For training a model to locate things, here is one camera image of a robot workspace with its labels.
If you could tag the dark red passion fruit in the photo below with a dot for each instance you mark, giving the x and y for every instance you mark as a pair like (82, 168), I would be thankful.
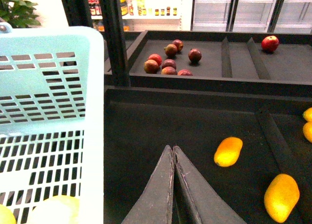
(169, 63)
(156, 57)
(184, 72)
(151, 67)
(170, 50)
(194, 55)
(168, 71)
(179, 44)

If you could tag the yellow mango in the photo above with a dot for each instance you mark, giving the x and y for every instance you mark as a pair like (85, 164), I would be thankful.
(228, 152)
(281, 197)

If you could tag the yellow lemon in basket corner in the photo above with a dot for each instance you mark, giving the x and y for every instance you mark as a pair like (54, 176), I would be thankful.
(6, 215)

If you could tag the light blue plastic basket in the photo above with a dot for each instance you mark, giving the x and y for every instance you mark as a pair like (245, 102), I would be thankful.
(51, 119)

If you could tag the white grocery shelf with bottles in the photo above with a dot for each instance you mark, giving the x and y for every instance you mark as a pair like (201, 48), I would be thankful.
(141, 15)

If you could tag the yellow mango upper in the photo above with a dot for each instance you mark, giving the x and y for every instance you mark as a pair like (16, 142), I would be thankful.
(228, 152)

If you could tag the yellow lemon back left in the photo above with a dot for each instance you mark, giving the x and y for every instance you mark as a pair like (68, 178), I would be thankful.
(307, 131)

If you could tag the pale lemon in basket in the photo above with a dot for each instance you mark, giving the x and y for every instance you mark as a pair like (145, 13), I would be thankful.
(60, 209)

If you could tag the black lower fruit tray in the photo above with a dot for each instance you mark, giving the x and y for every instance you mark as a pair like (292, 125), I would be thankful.
(140, 122)

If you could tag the yellow mango lower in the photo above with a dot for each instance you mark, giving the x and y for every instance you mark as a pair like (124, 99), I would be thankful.
(281, 197)

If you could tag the yellow lemon back right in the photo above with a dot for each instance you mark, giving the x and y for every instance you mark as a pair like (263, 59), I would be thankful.
(307, 115)

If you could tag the green potted plant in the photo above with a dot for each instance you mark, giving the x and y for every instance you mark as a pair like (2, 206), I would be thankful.
(19, 13)

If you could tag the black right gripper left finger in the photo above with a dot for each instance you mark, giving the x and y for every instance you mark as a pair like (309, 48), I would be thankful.
(155, 205)

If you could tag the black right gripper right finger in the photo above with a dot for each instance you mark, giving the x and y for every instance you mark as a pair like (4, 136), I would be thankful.
(196, 201)

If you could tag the black shelf post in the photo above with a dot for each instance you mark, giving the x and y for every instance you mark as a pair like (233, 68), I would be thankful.
(78, 14)

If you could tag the black upper fruit tray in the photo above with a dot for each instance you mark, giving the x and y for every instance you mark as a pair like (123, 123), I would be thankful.
(231, 62)

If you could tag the glass door refrigerator cabinet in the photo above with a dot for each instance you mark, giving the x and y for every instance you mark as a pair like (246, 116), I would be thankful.
(260, 16)

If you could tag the red apple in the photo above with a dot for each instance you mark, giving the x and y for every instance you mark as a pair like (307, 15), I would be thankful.
(270, 44)

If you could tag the black fruit tray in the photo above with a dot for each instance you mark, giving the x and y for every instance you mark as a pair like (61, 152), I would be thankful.
(231, 62)
(140, 122)

